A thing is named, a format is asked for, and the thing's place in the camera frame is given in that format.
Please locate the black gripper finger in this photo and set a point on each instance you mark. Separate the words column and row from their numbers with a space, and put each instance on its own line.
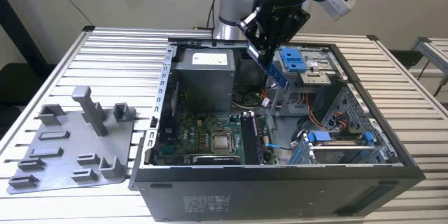
column 252, row 27
column 293, row 22

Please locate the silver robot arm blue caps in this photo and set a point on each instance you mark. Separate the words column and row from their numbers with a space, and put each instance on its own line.
column 235, row 11

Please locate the blue plastic drive caddy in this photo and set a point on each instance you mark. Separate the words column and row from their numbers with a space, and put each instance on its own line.
column 293, row 61

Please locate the silver metal drive cage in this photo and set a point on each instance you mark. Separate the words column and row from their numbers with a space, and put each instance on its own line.
column 315, row 78

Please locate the black table corner cap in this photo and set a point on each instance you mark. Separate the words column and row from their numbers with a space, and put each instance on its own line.
column 372, row 38
column 88, row 28

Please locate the grey power supply unit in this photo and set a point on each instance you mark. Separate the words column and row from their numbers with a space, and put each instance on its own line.
column 203, row 87

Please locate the dark box behind table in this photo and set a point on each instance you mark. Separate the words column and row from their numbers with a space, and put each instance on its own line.
column 405, row 58

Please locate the aluminium side table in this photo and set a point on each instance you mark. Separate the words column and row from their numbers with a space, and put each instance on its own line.
column 431, row 51

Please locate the silver CPU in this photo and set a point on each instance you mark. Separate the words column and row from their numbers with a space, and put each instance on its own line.
column 223, row 142

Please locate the green motherboard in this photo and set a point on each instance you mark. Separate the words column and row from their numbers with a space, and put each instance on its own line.
column 196, row 140

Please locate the hard disk in blue carrier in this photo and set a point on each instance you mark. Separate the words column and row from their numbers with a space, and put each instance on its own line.
column 332, row 153

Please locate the black graphics card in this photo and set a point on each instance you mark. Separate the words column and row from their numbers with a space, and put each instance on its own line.
column 216, row 159

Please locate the black open PC case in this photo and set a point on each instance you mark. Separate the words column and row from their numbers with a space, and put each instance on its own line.
column 244, row 195

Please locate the grey plastic parts rack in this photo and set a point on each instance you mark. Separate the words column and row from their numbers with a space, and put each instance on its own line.
column 80, row 145

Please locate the black chair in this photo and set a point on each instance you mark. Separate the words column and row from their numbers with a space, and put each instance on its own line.
column 17, row 82

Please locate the black slanted post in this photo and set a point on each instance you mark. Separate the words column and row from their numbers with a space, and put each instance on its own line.
column 20, row 32

